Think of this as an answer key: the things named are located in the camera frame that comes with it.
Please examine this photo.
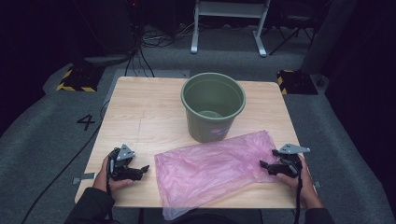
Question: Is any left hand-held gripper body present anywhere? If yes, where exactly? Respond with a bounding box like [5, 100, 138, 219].
[106, 143, 144, 182]

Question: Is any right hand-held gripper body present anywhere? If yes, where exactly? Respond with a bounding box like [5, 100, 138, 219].
[268, 143, 311, 179]

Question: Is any pink plastic bag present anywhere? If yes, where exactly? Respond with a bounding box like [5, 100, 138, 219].
[154, 130, 281, 221]

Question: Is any green plastic bucket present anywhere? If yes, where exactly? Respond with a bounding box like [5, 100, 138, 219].
[180, 72, 247, 144]

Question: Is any person's right hand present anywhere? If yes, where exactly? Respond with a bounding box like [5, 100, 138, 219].
[275, 155, 318, 203]

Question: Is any person's left hand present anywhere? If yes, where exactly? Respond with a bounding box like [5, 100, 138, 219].
[92, 154, 134, 193]

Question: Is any grey tape strip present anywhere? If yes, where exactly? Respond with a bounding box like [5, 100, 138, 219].
[72, 172, 97, 185]

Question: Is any grey stand base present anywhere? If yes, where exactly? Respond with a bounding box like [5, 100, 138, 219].
[83, 54, 134, 67]

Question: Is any black tripod stand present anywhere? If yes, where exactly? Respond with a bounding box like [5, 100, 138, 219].
[266, 12, 316, 57]

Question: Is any grey leaning column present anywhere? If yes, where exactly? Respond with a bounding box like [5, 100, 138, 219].
[299, 0, 359, 76]

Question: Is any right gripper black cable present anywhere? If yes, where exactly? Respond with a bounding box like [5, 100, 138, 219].
[293, 155, 304, 224]

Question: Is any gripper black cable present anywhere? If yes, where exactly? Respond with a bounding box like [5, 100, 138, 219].
[106, 157, 114, 195]
[293, 155, 304, 224]

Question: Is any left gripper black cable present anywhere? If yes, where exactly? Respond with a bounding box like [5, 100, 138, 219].
[106, 157, 114, 195]

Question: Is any long black floor cable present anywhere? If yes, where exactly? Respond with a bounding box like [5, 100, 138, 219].
[20, 101, 108, 224]

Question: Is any tangle of floor cables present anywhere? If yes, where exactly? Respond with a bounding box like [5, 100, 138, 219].
[124, 24, 200, 78]

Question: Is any white metal desk frame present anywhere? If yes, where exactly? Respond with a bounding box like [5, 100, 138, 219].
[190, 0, 272, 58]

